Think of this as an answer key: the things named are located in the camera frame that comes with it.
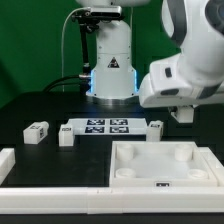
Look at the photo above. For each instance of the white obstacle fence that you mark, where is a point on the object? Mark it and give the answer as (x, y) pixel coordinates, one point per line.
(98, 200)

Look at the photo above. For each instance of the white square tabletop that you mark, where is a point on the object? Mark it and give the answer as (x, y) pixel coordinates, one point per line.
(159, 164)

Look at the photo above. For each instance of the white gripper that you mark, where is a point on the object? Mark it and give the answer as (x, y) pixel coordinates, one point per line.
(182, 114)

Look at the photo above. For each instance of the black camera on stand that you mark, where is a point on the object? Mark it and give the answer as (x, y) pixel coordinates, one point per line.
(88, 20)

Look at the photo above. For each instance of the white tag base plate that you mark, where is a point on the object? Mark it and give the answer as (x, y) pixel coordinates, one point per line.
(108, 126)

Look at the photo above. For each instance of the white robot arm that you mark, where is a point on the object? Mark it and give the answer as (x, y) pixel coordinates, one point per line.
(193, 77)

